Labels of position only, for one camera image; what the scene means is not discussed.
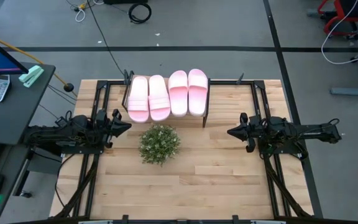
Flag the long black floor cable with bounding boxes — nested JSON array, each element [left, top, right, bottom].
[[85, 0, 127, 78]]

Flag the mint green stapler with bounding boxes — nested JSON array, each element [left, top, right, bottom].
[[19, 64, 45, 88]]

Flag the pink slide sandal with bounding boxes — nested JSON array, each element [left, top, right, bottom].
[[127, 76, 150, 123], [147, 74, 172, 122], [187, 68, 209, 118], [167, 70, 189, 118]]

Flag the grey stand base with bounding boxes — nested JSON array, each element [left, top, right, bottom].
[[329, 48, 358, 96]]

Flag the green potted artificial plant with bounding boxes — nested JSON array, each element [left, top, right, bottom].
[[138, 123, 181, 167]]

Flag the yellow cable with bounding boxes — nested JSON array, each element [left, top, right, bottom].
[[0, 30, 78, 97]]

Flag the red and black cart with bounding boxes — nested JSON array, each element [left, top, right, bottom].
[[306, 0, 358, 40]]

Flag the coiled black cable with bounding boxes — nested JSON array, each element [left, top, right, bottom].
[[127, 2, 152, 25]]

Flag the white cable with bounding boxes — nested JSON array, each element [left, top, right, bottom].
[[321, 0, 358, 65], [74, 6, 87, 23]]

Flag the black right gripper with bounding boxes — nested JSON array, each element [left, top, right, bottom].
[[227, 112, 256, 153]]

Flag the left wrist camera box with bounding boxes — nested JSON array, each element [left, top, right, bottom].
[[94, 108, 109, 125]]

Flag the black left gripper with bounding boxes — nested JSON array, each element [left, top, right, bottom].
[[105, 108, 133, 149]]

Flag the dark grey desk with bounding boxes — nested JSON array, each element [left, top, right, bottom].
[[0, 62, 57, 223]]

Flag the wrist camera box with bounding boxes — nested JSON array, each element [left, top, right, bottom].
[[250, 115, 264, 130], [94, 108, 109, 125]]

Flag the black aluminium table frame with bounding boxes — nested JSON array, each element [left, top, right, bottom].
[[50, 79, 324, 224]]

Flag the wooden shelf black metal frame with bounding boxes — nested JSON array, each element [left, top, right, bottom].
[[121, 68, 211, 129]]

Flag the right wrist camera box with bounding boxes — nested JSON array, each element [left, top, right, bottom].
[[250, 115, 264, 130]]

